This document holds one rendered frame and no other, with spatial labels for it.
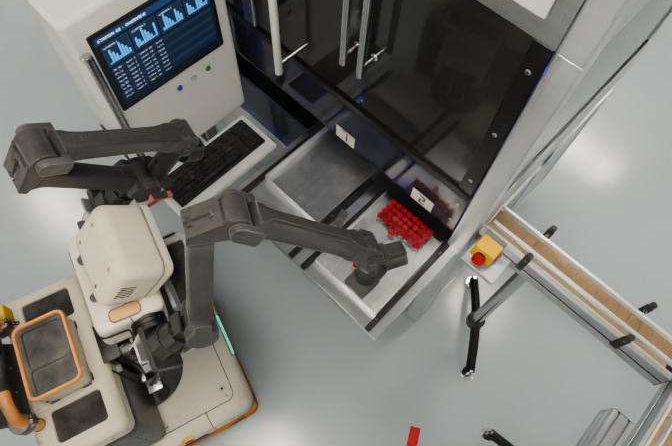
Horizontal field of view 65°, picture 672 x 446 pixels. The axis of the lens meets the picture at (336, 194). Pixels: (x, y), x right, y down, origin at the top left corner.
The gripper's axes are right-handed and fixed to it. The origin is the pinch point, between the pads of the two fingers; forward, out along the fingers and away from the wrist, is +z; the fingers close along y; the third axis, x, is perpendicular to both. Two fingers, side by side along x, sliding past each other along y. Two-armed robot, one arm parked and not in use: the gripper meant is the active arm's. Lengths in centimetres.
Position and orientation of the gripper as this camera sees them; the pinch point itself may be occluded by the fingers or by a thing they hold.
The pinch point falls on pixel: (363, 286)
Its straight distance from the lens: 152.0
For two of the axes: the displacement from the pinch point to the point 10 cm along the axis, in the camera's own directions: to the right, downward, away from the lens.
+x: -7.1, -6.3, 3.2
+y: 7.1, -6.2, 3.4
